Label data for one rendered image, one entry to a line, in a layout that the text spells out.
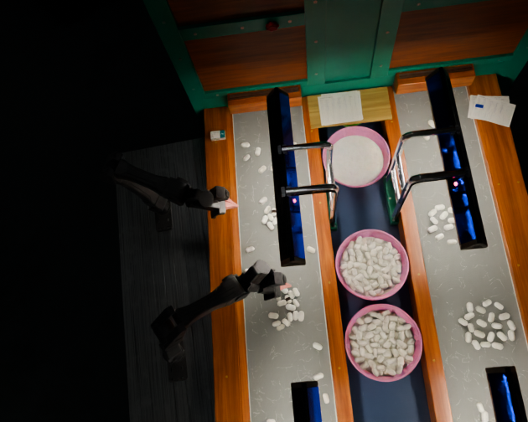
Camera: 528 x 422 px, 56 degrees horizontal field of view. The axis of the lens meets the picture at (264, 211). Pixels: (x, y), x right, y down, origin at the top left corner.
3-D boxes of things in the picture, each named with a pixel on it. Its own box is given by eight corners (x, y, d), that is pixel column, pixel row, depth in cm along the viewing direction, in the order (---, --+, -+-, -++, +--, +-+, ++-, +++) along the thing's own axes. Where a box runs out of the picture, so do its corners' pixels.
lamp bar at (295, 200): (281, 267, 158) (279, 263, 151) (266, 98, 178) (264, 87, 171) (306, 265, 158) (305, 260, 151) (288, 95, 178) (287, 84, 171)
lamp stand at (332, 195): (289, 235, 199) (282, 198, 157) (285, 189, 206) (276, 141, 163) (337, 230, 198) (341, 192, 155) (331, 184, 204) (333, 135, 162)
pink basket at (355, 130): (358, 208, 200) (359, 200, 191) (308, 168, 207) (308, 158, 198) (401, 162, 204) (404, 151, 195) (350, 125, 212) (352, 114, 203)
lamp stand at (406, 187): (390, 225, 196) (409, 184, 154) (382, 179, 202) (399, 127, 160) (438, 220, 194) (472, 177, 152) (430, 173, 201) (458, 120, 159)
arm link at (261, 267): (260, 253, 167) (235, 262, 158) (275, 274, 164) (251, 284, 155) (243, 272, 173) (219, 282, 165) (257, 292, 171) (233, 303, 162)
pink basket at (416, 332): (348, 383, 179) (349, 384, 170) (339, 310, 188) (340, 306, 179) (423, 378, 177) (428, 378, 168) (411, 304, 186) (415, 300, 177)
